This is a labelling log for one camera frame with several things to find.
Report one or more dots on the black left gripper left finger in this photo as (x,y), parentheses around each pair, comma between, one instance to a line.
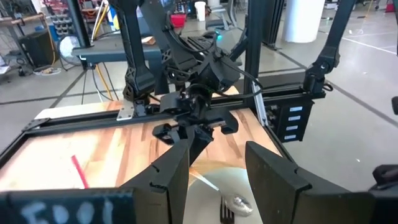
(164,193)

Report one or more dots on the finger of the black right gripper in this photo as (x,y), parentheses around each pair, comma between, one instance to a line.
(203,137)
(186,133)

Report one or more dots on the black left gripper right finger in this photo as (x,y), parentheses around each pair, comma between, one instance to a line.
(273,193)

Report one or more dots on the white round bowl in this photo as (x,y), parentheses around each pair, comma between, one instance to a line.
(205,202)

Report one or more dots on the red plastic straw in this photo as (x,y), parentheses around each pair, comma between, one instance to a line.
(80,171)

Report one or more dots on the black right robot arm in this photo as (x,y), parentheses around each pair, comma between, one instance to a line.
(140,71)

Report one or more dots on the silver mounting plate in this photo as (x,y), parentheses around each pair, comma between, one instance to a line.
(126,110)

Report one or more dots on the black box with white labels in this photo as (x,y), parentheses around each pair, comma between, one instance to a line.
(292,121)

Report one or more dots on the crumpled brown paper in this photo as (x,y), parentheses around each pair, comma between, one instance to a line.
(148,40)

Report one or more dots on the red bin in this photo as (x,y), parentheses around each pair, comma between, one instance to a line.
(178,20)

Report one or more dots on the white bucket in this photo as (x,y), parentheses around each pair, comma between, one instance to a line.
(200,11)

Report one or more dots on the grey side table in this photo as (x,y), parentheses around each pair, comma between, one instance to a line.
(109,51)

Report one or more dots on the white pillar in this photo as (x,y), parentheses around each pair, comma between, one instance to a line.
(303,20)

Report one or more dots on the round floor fan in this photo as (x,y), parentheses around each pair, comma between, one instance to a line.
(70,49)

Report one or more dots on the black pole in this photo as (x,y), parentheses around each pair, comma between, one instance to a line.
(77,21)

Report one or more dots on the shelf with storage bins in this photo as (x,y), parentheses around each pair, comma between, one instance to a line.
(62,25)

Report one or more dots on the black speaker box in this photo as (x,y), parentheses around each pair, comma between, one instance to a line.
(38,48)

